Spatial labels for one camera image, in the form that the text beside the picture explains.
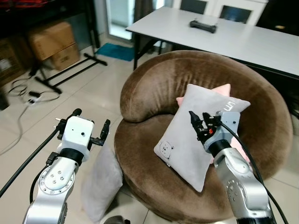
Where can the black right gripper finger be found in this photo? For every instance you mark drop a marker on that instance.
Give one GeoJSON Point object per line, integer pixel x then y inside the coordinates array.
{"type": "Point", "coordinates": [194, 120]}
{"type": "Point", "coordinates": [206, 116]}

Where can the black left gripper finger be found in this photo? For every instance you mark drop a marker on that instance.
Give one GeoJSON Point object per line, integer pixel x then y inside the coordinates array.
{"type": "Point", "coordinates": [105, 130]}
{"type": "Point", "coordinates": [75, 112]}

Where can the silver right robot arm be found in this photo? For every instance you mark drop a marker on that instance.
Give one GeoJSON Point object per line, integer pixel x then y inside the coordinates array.
{"type": "Point", "coordinates": [240, 182]}

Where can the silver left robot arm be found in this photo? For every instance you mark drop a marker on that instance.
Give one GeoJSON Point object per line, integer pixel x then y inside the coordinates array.
{"type": "Point", "coordinates": [52, 182]}

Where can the grey pillow with bear print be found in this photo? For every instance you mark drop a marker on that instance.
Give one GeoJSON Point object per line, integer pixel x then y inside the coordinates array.
{"type": "Point", "coordinates": [182, 135]}

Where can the pink pillow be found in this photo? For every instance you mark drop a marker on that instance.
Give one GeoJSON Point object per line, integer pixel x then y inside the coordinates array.
{"type": "Point", "coordinates": [218, 91]}

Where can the black metal floor stand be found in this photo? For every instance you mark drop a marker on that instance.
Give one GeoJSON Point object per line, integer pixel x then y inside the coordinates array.
{"type": "Point", "coordinates": [70, 70]}

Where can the plain grey pillow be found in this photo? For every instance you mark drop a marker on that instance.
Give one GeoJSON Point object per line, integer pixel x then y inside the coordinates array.
{"type": "Point", "coordinates": [100, 186]}

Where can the round brown plush sofa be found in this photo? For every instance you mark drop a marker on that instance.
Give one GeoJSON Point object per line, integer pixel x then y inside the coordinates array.
{"type": "Point", "coordinates": [154, 93]}

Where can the blue floor mat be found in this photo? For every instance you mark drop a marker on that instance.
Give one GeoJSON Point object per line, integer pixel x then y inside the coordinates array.
{"type": "Point", "coordinates": [116, 52]}

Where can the white power strip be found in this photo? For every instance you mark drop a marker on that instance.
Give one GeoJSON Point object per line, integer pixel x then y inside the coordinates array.
{"type": "Point", "coordinates": [33, 97]}

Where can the small cardboard box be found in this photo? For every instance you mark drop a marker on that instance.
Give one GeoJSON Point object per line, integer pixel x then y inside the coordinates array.
{"type": "Point", "coordinates": [67, 57]}

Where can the large cardboard box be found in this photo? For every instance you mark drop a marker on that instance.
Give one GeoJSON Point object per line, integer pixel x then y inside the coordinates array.
{"type": "Point", "coordinates": [51, 37]}

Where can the white table with black legs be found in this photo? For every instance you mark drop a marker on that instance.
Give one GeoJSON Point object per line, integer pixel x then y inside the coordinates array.
{"type": "Point", "coordinates": [233, 42]}

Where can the dark robot foot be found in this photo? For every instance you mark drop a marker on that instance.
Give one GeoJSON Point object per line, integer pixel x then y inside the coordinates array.
{"type": "Point", "coordinates": [117, 220]}

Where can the black handheld device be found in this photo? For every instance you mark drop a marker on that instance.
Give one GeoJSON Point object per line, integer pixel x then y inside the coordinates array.
{"type": "Point", "coordinates": [202, 26]}

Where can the black shelf rack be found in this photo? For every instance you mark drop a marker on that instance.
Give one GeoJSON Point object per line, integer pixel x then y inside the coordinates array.
{"type": "Point", "coordinates": [46, 11]}

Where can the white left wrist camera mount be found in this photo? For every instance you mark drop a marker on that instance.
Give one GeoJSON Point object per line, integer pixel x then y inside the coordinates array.
{"type": "Point", "coordinates": [77, 132]}

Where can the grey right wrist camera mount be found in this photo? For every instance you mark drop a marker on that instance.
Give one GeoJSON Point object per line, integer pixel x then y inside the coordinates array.
{"type": "Point", "coordinates": [230, 122]}

